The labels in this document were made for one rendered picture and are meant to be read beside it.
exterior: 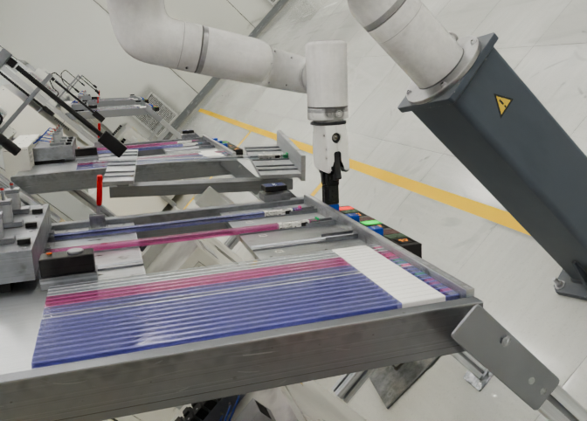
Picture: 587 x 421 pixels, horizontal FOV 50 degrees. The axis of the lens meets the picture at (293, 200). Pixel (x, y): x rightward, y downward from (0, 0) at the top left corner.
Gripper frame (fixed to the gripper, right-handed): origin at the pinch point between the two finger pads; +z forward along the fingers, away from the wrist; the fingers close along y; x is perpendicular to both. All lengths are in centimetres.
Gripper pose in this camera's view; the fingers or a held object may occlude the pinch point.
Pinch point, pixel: (330, 194)
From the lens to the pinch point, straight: 133.1
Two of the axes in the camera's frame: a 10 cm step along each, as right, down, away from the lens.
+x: -9.6, 1.0, -2.8
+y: -2.9, -1.9, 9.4
